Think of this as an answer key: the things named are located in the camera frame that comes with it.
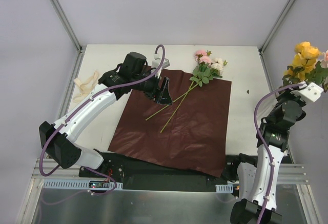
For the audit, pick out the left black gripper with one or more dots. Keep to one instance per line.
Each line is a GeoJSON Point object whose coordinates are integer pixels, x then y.
{"type": "Point", "coordinates": [156, 89]}

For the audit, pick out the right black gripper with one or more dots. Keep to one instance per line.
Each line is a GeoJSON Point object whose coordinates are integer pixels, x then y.
{"type": "Point", "coordinates": [283, 96]}

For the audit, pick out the red wrapping paper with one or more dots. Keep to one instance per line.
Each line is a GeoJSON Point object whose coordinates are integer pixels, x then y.
{"type": "Point", "coordinates": [190, 134]}

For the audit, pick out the yellow rose stem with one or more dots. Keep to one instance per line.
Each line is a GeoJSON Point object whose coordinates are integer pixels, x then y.
{"type": "Point", "coordinates": [303, 63]}

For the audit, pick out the artificial flower bouquet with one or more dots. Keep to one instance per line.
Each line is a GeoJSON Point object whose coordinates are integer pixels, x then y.
{"type": "Point", "coordinates": [207, 69]}

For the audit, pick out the pink rose stem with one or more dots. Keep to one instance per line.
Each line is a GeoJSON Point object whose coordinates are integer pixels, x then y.
{"type": "Point", "coordinates": [321, 72]}

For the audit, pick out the cream ribbon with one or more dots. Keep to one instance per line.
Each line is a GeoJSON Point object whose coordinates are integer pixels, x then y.
{"type": "Point", "coordinates": [86, 87]}

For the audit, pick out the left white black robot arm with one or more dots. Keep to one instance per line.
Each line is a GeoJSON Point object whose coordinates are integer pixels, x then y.
{"type": "Point", "coordinates": [58, 139]}

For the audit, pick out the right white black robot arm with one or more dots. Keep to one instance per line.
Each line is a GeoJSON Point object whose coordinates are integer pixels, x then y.
{"type": "Point", "coordinates": [258, 176]}

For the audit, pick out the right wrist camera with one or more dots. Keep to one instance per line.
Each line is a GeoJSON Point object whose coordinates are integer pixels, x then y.
{"type": "Point", "coordinates": [309, 93]}

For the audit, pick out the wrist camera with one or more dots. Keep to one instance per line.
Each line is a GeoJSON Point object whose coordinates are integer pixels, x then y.
{"type": "Point", "coordinates": [309, 93]}
{"type": "Point", "coordinates": [157, 61]}

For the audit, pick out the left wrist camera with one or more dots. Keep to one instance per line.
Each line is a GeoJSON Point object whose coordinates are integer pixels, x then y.
{"type": "Point", "coordinates": [157, 61]}

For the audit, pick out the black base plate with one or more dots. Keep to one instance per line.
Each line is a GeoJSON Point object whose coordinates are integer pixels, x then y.
{"type": "Point", "coordinates": [135, 174]}

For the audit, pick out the right white cable duct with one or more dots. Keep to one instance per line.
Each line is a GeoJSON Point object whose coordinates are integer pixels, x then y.
{"type": "Point", "coordinates": [228, 188]}

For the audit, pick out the white cable duct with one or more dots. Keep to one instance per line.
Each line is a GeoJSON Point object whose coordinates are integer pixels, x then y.
{"type": "Point", "coordinates": [228, 188]}
{"type": "Point", "coordinates": [70, 184]}

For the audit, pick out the right aluminium frame post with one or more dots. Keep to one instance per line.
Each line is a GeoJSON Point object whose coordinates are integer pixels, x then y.
{"type": "Point", "coordinates": [277, 24]}

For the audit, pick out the aluminium frame post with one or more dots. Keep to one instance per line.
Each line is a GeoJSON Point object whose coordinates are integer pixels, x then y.
{"type": "Point", "coordinates": [277, 24]}
{"type": "Point", "coordinates": [66, 25]}

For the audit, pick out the left white cable duct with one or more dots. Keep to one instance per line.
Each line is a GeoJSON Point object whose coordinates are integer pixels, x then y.
{"type": "Point", "coordinates": [70, 184]}

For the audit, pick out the left aluminium frame post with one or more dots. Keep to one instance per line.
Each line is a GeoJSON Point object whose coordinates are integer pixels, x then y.
{"type": "Point", "coordinates": [66, 25]}

